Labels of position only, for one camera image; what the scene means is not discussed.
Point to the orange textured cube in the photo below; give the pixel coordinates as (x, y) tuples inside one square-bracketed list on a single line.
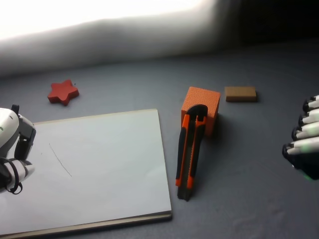
[(202, 95)]

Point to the red star block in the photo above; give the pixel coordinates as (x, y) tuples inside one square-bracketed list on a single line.
[(62, 92)]

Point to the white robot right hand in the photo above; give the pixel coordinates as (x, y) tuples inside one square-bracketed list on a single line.
[(307, 147)]

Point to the white paper pad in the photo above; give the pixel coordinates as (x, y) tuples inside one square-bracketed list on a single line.
[(104, 161)]

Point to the brown rectangular block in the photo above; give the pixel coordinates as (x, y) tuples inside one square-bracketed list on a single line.
[(240, 93)]

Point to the grey table cloth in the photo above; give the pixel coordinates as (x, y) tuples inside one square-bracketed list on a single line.
[(249, 211)]

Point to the orange black utility knife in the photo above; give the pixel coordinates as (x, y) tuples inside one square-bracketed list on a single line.
[(185, 149)]

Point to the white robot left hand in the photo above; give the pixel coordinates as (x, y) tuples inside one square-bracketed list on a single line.
[(7, 129)]

